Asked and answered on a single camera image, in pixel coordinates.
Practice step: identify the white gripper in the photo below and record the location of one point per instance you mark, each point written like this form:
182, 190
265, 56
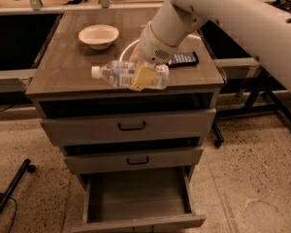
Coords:
150, 49

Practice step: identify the clear plastic water bottle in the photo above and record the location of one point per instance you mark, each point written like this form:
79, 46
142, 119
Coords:
122, 74

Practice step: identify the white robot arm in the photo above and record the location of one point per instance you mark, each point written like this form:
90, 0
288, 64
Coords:
259, 28

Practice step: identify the grey wooden drawer cabinet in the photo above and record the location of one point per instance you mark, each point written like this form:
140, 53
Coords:
63, 85

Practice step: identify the top grey drawer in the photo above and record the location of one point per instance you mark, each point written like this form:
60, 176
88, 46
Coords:
87, 130

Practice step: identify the middle grey drawer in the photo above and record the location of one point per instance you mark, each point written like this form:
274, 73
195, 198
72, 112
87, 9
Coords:
133, 160

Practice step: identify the bottom grey open drawer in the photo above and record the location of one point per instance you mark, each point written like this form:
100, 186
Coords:
141, 201

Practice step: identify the dark blue snack packet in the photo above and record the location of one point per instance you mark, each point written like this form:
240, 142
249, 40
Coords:
183, 59

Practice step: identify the white paper bowl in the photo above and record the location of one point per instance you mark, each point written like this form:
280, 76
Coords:
99, 36

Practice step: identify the black stand leg left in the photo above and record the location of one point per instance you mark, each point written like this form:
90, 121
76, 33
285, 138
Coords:
26, 166

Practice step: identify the black wheeled table frame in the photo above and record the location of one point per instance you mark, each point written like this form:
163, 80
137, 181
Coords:
262, 88

